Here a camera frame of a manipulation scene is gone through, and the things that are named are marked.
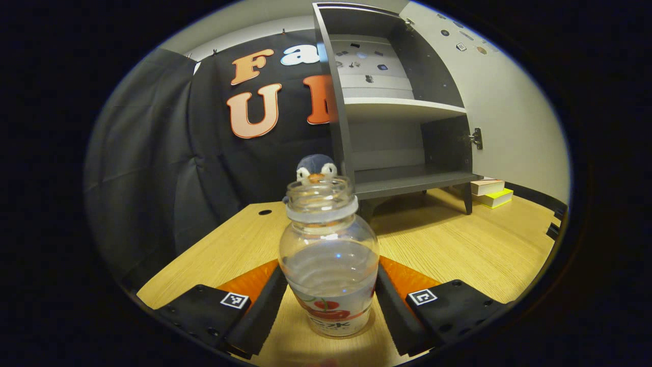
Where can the dark grey cabinet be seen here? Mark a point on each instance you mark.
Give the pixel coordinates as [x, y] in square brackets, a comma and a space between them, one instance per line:
[338, 112]

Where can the black table edge clamp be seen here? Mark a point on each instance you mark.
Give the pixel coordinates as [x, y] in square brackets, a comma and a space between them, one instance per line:
[552, 231]

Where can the clear plastic bottle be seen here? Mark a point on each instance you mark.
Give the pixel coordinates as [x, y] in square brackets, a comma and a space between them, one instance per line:
[328, 244]

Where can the black backdrop cloth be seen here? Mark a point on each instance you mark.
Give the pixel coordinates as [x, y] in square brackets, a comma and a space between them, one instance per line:
[153, 153]

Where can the yellow book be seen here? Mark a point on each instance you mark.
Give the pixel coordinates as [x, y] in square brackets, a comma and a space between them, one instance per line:
[494, 199]

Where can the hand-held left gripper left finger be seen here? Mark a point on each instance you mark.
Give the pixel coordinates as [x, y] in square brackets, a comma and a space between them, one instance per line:
[262, 313]

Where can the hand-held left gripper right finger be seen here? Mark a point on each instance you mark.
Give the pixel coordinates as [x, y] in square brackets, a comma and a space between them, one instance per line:
[397, 316]

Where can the brown cover book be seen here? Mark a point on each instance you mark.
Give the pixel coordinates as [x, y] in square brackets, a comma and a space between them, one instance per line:
[487, 186]

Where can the penguin plush toy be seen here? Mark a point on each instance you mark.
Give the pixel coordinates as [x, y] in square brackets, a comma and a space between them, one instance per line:
[316, 165]

